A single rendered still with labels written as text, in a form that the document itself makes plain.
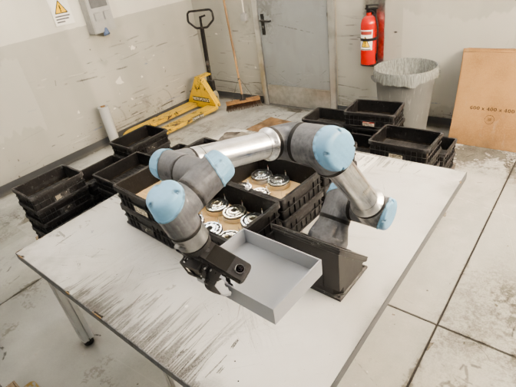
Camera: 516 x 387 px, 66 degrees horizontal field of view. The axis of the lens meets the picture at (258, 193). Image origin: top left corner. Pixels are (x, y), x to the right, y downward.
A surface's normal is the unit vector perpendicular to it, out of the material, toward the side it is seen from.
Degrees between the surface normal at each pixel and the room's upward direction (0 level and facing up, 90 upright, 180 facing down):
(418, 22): 90
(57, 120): 90
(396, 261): 0
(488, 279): 0
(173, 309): 0
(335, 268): 90
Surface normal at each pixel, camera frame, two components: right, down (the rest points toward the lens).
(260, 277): -0.12, -0.85
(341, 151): 0.62, 0.16
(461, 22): -0.62, 0.48
